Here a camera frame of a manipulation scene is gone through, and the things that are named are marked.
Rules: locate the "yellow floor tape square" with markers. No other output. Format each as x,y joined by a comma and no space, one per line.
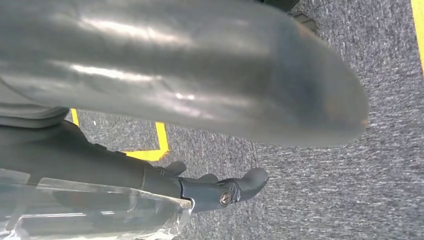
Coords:
162,142

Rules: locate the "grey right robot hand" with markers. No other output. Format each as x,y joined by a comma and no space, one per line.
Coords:
198,66

